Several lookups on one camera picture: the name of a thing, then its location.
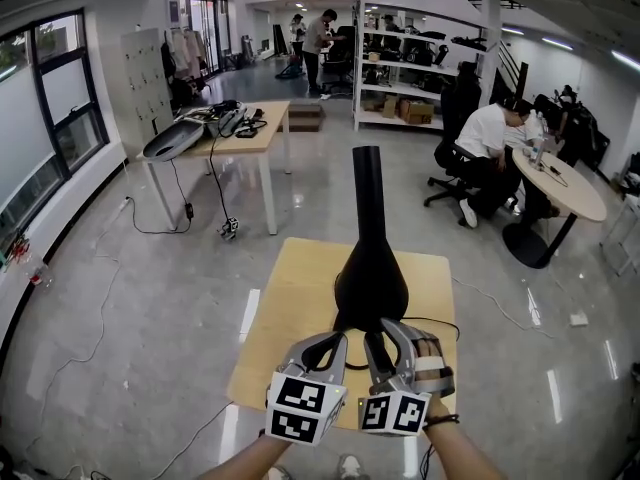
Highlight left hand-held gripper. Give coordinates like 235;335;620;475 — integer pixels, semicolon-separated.
264;331;350;447

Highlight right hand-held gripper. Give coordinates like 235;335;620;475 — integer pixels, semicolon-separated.
357;318;456;437

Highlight black desk lamp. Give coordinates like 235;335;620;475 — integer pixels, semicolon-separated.
331;145;412;372

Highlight person's left forearm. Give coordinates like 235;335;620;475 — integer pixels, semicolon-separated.
196;432;294;480

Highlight person's right forearm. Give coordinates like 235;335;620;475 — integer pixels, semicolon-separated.
423;397;507;480

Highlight person's right hand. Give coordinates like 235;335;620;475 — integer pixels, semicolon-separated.
418;336;445;362

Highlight small checkered floor device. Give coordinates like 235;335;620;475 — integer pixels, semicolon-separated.
216;216;241;242

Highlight rectangular wooden white-legged table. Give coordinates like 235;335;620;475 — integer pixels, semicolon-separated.
137;100;292;237

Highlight wooden steps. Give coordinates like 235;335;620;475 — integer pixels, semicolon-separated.
288;101;326;134

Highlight round wooden table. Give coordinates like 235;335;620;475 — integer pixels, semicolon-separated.
502;146;608;270

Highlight large cardboard box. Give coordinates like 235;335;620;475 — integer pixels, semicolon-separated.
399;98;436;126

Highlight black office chair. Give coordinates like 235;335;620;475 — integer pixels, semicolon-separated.
423;62;522;215
321;25;358;92

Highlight grey oval shell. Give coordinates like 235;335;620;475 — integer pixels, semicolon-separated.
141;119;205;163

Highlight dark floor machine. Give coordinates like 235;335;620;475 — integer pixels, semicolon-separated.
274;55;306;81

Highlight white metal shelving unit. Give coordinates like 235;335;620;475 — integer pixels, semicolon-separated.
352;0;501;132

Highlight plastic bottle with red label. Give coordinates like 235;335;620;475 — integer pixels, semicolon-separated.
27;260;54;290

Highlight black staircase railing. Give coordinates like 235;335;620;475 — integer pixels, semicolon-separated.
492;40;531;107

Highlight red items on window sill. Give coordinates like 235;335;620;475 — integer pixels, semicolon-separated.
0;232;32;270

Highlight grey locker cabinet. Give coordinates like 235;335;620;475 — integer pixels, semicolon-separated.
121;27;174;145

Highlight clothes rack with garments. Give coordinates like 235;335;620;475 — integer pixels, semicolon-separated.
160;26;212;107

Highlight glass entrance door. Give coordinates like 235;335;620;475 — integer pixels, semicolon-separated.
178;0;234;77

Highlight black framed window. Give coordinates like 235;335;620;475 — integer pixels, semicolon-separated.
0;8;111;250

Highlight square wooden pedestal table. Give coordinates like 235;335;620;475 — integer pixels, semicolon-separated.
225;236;457;432

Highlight dark bead bracelet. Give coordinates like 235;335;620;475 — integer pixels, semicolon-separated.
422;413;461;430

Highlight long grey floor cable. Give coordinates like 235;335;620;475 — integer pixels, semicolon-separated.
163;400;235;480

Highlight black cable with power brick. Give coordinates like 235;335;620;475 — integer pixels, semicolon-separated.
127;160;197;236

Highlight thin black hanging cable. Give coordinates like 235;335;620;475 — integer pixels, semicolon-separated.
208;132;232;227

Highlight thin white floor cable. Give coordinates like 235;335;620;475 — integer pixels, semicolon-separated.
36;254;125;420

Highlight black cable on round table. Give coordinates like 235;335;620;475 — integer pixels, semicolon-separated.
542;164;572;190

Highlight pile of devices and cables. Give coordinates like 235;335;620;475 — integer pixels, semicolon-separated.
192;98;269;138

